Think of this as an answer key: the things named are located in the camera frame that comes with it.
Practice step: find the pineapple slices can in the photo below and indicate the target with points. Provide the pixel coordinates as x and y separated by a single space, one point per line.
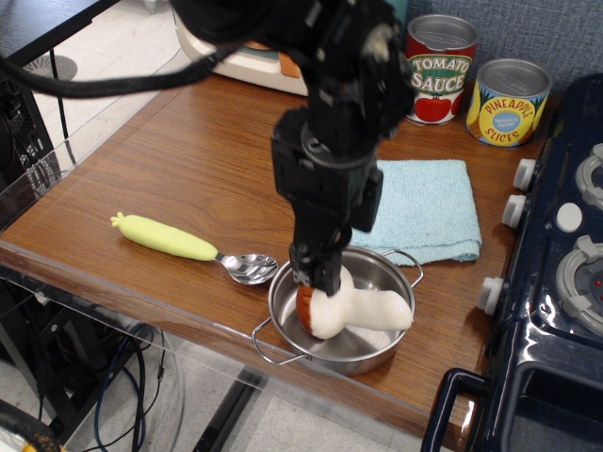
508 101

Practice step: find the black desk at left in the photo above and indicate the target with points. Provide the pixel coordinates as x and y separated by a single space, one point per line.
29 29

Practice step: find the toy microwave teal cream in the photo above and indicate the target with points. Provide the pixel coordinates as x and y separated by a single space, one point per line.
251 64

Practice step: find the dark blue toy stove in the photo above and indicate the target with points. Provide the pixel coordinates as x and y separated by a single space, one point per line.
542 390

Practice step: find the clear acrylic table guard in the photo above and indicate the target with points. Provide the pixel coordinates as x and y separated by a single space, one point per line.
46 173

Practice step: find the spoon with green handle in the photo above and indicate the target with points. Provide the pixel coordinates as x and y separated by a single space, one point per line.
179 242

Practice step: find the yellow plush toy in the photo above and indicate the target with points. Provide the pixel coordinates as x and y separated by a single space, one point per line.
22 432

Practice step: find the plush brown white mushroom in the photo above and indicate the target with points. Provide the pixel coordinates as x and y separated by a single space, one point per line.
325 317

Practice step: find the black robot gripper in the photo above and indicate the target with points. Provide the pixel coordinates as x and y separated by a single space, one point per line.
331 194

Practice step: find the stainless steel pot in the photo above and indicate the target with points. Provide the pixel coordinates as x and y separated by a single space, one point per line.
354 350

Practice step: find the light blue folded towel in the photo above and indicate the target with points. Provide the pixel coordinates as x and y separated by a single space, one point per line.
427 210

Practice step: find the tomato sauce can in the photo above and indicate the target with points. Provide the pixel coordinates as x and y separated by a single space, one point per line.
440 50

